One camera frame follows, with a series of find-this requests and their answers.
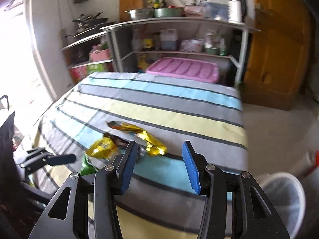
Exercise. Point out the green food packet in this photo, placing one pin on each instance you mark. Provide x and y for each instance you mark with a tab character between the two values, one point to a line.
223	47

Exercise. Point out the black frying pan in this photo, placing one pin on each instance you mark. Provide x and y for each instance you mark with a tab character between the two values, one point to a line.
98	21

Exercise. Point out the dark glass bottle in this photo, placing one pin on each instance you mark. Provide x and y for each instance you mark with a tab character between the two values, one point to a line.
163	2

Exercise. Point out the white black electric kettle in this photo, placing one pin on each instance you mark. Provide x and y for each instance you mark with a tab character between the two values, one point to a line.
235	8

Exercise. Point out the wooden door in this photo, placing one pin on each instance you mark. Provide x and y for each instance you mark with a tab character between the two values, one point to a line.
276	44

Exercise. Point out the small green bowl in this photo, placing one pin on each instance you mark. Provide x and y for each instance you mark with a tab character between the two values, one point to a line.
211	50

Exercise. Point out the green pea snack packet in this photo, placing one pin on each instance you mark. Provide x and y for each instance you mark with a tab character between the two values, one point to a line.
88	166

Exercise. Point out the yellow label sauce bottle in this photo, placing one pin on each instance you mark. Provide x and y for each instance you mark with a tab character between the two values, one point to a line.
147	43

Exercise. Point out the red object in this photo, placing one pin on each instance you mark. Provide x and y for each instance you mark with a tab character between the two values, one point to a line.
317	158

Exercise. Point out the metal tongs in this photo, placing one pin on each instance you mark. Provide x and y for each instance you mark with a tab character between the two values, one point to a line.
181	1

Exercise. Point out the pink plastic basket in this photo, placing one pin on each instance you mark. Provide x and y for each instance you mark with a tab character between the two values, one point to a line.
99	55

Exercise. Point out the red printed box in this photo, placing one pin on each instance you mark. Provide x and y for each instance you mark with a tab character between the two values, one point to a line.
78	74

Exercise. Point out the striped bed sheet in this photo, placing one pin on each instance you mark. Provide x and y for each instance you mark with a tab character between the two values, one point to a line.
149	94

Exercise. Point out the clear plastic bottle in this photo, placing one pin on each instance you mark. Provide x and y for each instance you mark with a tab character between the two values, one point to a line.
136	41

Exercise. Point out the white plastic food bags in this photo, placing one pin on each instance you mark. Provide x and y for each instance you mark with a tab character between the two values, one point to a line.
211	39

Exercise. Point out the clear bag of dark food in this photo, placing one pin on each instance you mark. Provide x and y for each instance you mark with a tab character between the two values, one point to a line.
192	46

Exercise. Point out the white plastic jug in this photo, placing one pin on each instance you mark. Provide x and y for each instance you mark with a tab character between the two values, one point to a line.
168	39

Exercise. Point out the steel basin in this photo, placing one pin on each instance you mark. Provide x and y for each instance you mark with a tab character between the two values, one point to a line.
138	14

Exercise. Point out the large grey metal shelf rack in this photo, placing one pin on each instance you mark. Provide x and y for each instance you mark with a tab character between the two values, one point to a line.
187	20

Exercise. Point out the small yellow-capped bottle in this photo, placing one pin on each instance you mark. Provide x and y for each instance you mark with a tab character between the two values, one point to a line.
149	5

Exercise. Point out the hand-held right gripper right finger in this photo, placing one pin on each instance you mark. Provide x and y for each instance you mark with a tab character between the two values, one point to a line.
190	169

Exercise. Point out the green printed box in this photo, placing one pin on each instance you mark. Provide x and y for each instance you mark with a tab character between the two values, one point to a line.
97	67

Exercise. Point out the gold foil wrapper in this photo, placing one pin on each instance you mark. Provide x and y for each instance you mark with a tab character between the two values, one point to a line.
149	142

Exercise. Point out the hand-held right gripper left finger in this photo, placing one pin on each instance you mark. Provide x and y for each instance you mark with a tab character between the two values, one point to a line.
128	171

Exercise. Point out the black induction cooker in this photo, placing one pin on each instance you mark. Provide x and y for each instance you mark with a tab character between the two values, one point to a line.
89	32

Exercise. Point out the pink utensil basket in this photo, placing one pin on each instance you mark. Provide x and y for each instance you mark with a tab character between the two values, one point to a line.
194	11

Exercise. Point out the steel pot with lid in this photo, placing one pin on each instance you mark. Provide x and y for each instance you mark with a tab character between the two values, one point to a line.
81	22

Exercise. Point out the small grey metal shelf rack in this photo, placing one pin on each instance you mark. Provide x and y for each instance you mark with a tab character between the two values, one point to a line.
82	41

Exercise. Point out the green glass bottle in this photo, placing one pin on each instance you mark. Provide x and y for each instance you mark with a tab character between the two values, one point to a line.
156	3

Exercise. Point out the white bin with clear liner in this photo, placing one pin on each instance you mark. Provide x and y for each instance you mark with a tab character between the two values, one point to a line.
284	204

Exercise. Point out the clear plastic storage box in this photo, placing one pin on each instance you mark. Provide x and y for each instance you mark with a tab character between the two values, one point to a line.
215	10

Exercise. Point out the green basin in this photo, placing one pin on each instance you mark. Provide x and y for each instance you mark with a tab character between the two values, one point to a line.
165	12

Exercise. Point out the yellow snack packet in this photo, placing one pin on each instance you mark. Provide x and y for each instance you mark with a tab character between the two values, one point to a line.
102	148

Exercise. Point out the wooden cutting board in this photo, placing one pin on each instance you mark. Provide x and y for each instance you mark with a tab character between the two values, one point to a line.
132	0

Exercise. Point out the pink plastic storage lid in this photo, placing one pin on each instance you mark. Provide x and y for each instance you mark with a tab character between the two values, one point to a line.
182	68

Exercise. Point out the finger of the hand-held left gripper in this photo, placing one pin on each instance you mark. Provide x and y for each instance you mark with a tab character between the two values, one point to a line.
62	159
37	153

